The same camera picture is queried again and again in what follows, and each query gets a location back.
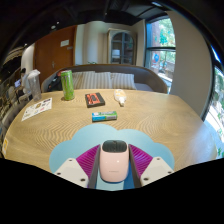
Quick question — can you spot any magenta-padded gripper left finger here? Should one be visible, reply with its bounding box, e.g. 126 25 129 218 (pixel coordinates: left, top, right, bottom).
53 144 102 190

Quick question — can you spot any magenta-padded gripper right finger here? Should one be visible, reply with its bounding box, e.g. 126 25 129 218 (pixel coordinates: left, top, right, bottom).
127 143 175 189

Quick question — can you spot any light blue cloud-shaped mouse pad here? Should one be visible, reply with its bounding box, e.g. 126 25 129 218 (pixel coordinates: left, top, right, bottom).
48 123 175 192

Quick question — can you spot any small teal packet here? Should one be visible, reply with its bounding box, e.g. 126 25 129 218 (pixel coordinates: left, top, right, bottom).
91 110 118 123

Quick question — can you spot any white sticker sheet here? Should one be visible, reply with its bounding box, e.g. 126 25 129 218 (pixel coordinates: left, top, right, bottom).
21 97 53 122

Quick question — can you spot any black box with orange print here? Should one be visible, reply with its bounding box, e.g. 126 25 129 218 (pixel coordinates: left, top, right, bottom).
84 92 106 109

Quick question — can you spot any cream white tube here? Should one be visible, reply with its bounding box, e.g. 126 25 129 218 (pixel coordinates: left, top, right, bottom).
113 88 128 108

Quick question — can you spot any grey tufted bench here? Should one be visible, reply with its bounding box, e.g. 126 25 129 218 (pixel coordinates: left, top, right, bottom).
1 96 26 134

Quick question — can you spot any green drink can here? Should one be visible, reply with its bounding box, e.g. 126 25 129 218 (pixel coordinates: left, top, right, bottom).
59 69 76 101

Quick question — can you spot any dark-framed window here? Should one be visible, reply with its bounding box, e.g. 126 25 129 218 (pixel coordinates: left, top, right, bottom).
203 46 224 158
144 16 177 88

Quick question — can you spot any black backpack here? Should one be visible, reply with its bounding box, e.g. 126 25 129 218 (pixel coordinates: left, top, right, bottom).
48 74 63 92

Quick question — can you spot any clear shaker bottle, white lid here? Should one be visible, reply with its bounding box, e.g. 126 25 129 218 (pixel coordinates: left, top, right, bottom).
26 69 43 102

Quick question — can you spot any grey curved sofa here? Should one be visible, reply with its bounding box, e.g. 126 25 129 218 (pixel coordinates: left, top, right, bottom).
40 63 169 94

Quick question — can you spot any striped cushion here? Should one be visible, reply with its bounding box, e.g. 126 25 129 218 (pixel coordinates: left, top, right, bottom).
79 71 113 90
71 70 84 90
110 72 137 90

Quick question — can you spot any person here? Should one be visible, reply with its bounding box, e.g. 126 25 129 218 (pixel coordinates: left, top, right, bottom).
16 67 31 96

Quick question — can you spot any brown wooden door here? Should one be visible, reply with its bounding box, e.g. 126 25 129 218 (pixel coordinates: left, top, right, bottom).
33 25 78 84

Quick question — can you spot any glass-door cabinet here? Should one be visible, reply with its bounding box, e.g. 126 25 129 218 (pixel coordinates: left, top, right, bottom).
106 28 138 66

